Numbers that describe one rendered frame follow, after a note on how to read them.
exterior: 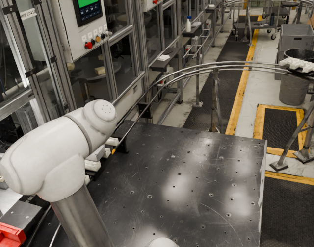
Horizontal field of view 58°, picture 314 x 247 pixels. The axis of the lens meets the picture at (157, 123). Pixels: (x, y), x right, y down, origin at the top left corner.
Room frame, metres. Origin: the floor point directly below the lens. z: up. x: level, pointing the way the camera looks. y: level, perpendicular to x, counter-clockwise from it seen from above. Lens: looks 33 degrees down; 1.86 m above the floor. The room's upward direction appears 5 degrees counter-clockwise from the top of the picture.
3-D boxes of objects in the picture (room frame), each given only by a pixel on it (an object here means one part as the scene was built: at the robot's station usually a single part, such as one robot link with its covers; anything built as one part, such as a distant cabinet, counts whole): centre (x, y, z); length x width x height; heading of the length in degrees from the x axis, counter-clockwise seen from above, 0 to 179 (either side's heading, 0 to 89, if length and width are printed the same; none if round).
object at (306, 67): (2.27, -1.29, 0.84); 0.37 x 0.14 x 0.10; 35
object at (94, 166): (1.25, 0.37, 0.84); 0.36 x 0.14 x 0.10; 157
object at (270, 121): (2.58, -1.37, 0.01); 1.00 x 0.55 x 0.01; 157
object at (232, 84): (5.15, -1.62, 0.01); 5.85 x 0.59 x 0.01; 157
